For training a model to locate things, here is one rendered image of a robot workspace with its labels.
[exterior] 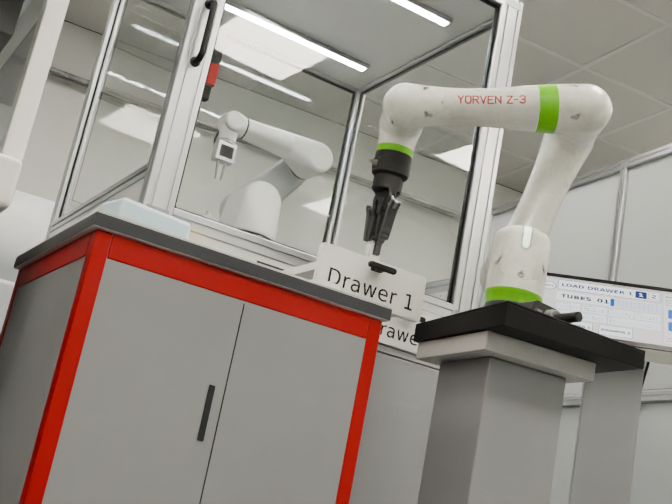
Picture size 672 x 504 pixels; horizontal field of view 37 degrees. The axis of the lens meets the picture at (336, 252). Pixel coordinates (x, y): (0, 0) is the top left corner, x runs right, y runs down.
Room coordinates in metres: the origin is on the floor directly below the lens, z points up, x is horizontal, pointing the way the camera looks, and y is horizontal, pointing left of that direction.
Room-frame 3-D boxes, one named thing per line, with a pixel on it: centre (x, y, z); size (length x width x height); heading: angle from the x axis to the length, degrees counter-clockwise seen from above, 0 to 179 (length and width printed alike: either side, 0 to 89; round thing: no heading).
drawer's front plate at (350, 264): (2.25, -0.09, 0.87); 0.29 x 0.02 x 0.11; 118
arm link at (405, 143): (2.34, -0.10, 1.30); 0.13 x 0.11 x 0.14; 179
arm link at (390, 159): (2.35, -0.09, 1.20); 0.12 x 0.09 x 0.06; 116
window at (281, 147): (2.58, 0.04, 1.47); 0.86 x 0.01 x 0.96; 118
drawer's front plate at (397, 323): (2.68, -0.22, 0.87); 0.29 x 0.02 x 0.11; 118
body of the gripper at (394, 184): (2.35, -0.09, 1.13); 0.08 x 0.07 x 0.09; 26
